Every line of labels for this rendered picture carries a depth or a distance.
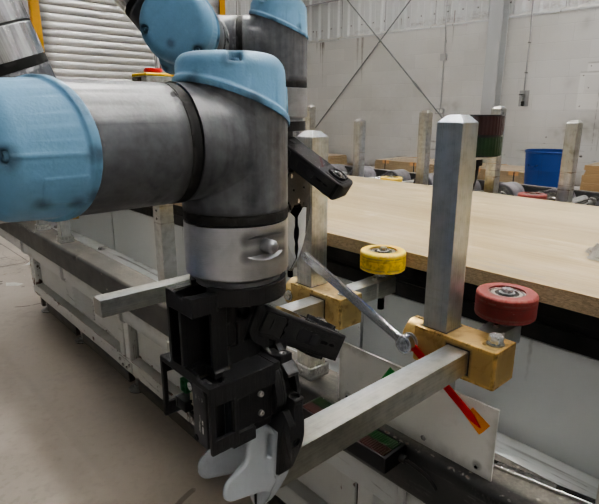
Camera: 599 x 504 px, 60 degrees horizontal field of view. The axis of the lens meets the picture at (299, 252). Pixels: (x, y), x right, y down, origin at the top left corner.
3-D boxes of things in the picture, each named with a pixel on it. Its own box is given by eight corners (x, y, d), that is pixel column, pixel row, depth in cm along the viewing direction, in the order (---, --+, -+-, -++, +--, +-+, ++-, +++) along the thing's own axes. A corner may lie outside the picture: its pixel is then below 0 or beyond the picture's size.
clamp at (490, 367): (492, 393, 61) (496, 354, 60) (400, 354, 71) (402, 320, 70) (514, 377, 65) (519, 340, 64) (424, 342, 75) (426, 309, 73)
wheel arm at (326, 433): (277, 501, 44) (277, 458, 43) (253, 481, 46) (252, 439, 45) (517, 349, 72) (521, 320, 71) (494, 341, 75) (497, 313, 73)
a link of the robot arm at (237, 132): (139, 54, 34) (244, 61, 40) (152, 216, 37) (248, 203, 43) (201, 43, 29) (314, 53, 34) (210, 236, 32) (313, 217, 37)
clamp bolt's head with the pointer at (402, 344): (479, 428, 61) (400, 332, 68) (467, 438, 63) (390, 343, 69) (487, 422, 62) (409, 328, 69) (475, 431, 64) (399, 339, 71)
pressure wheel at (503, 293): (512, 385, 68) (522, 303, 64) (458, 364, 73) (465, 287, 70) (539, 366, 73) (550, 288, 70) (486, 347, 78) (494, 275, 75)
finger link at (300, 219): (272, 259, 81) (272, 201, 79) (306, 264, 79) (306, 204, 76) (262, 264, 79) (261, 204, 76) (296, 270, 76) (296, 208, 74)
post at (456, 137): (434, 474, 71) (463, 115, 59) (413, 462, 74) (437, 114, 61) (448, 463, 74) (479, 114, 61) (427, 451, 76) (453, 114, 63)
